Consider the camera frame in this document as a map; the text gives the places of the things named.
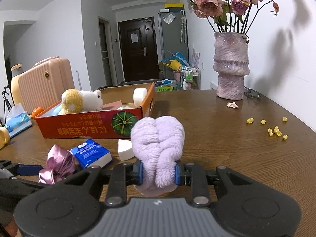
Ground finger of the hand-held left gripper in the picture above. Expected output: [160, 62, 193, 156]
[0, 160, 43, 178]
[11, 180, 53, 194]

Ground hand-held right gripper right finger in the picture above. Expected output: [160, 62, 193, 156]
[174, 163, 262, 207]

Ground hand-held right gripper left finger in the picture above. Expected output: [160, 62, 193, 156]
[57, 163, 144, 206]

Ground purple satin scrunchie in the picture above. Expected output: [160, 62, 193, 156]
[38, 144, 76, 185]

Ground lilac fluffy headband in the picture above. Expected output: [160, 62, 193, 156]
[130, 116, 185, 195]

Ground red cardboard box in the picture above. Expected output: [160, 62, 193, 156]
[34, 82, 156, 139]

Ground white foam cylinder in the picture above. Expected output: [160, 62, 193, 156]
[133, 88, 148, 108]

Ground yellow and white plush dog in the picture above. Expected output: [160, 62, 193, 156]
[58, 89, 104, 115]

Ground blue soft tissue pack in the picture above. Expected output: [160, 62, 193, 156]
[4, 103, 33, 137]

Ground white wedge sponge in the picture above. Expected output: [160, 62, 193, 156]
[118, 139, 135, 161]

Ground yellow bear mug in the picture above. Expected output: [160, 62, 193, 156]
[0, 126, 10, 150]

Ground blue tissue packet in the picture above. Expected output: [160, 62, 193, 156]
[70, 139, 113, 169]

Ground yellow thermos jug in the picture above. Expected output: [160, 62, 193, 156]
[10, 64, 24, 105]

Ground pink ribbed suitcase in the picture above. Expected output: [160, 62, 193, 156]
[18, 57, 76, 114]

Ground small trolley with bottles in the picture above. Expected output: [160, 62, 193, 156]
[180, 65, 200, 90]

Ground scattered yellow bits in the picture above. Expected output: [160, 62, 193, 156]
[246, 117, 289, 141]

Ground small black object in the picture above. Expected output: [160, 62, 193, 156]
[244, 87, 261, 100]

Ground pile of yellow blue bags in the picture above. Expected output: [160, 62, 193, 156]
[158, 52, 190, 71]

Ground dark entrance door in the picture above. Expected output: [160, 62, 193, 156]
[118, 18, 159, 83]

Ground pink textured vase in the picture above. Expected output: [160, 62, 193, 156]
[213, 32, 250, 100]

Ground grey refrigerator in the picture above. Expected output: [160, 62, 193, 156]
[158, 11, 189, 79]

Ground hanging white umbrella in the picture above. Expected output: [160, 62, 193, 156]
[180, 10, 187, 43]

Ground yellow and black box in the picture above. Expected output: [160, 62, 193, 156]
[165, 3, 184, 12]

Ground dried pink roses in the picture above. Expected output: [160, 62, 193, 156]
[142, 0, 280, 34]

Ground black camera tripod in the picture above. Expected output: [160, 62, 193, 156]
[1, 85, 13, 124]

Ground pink wall decoration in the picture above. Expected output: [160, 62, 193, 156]
[191, 44, 200, 65]

